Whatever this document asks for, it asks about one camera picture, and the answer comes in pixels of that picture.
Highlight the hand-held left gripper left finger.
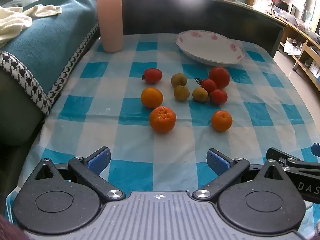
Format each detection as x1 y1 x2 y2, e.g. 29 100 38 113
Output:
35 146 125 202

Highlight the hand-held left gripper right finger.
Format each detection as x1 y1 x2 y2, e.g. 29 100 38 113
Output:
192 148 288 202

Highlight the small round orange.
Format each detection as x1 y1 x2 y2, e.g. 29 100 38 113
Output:
211 110 233 132

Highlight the bumpy orange mandarin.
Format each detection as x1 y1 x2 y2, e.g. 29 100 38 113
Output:
149 106 177 134

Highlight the smooth orange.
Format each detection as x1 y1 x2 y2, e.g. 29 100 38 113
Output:
140 87 164 109

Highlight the large red tomato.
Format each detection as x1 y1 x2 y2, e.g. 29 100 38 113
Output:
209 66 230 89

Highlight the oblong small red tomato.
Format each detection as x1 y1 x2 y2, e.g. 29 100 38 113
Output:
142 68 163 85

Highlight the white plate with pink flowers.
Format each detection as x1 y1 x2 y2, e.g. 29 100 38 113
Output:
174 30 246 67

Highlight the blue white checkered tablecloth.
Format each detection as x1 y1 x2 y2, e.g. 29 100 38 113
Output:
19 33 320 230

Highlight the small yellowish fruit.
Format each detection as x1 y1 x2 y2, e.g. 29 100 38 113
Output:
171 73 188 88
192 87 209 103
174 85 190 102

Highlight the grey green sofa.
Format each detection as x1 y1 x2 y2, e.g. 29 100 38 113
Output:
0 0 98 188

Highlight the wooden cabinet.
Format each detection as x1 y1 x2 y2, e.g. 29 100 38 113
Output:
262 5 320 90

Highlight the open white box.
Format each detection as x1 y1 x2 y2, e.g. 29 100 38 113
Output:
284 37 303 55

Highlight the dark maroon clothing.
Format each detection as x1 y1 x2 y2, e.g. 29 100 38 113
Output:
0 215 28 240

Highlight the teal blanket with houndstooth trim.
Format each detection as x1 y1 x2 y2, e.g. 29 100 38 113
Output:
0 0 100 117

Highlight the pink ribbed cup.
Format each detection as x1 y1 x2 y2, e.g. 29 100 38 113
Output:
95 0 123 53

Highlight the cream white cloth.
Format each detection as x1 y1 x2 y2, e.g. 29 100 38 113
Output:
0 4 62 48

